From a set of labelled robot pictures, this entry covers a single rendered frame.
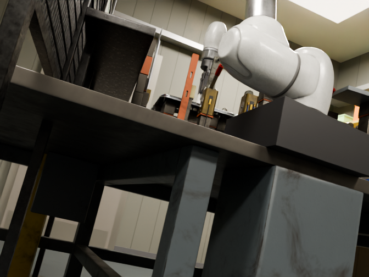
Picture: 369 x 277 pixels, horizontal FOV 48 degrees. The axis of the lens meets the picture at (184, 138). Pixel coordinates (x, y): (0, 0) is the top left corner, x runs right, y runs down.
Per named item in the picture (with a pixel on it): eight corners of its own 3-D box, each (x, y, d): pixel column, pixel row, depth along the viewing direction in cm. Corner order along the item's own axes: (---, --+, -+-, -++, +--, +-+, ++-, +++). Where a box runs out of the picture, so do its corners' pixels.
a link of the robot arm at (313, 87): (339, 120, 126) (350, 57, 131) (294, 97, 118) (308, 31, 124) (301, 128, 140) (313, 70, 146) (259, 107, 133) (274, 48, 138)
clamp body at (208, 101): (197, 171, 180) (214, 95, 187) (204, 170, 170) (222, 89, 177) (183, 167, 178) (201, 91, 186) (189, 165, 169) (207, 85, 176)
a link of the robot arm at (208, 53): (217, 57, 209) (214, 68, 208) (200, 52, 207) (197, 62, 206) (223, 51, 200) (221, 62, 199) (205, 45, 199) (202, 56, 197)
